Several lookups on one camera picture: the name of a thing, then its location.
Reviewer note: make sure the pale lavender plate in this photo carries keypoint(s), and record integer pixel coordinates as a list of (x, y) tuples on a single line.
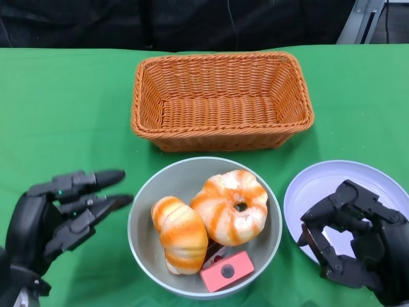
[(319, 185)]

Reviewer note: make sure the orange striped bread roll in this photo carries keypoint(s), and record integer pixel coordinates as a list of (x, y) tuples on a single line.
[(182, 236)]

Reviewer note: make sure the chocolate layered cake slice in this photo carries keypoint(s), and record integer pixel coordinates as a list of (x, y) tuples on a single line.
[(218, 254)]

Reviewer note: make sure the black backdrop cloth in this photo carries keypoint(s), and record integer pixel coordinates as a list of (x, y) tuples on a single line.
[(96, 22)]

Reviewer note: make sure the grey metal frame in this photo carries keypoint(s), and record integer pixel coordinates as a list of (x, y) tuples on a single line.
[(358, 22)]

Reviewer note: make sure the grey round bowl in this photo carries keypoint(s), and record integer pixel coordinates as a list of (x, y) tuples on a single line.
[(179, 179)]

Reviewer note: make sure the orange wicker basket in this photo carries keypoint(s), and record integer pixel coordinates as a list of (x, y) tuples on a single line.
[(220, 112)]

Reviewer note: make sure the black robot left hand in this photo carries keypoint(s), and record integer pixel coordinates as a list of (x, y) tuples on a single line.
[(25, 230)]

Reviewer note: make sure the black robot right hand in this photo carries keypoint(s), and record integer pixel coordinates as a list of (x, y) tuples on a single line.
[(390, 249)]

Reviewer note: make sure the pink cake block black dot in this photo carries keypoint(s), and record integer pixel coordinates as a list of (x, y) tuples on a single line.
[(243, 265)]

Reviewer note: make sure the green tablecloth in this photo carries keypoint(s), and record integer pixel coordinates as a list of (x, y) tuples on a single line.
[(80, 128)]

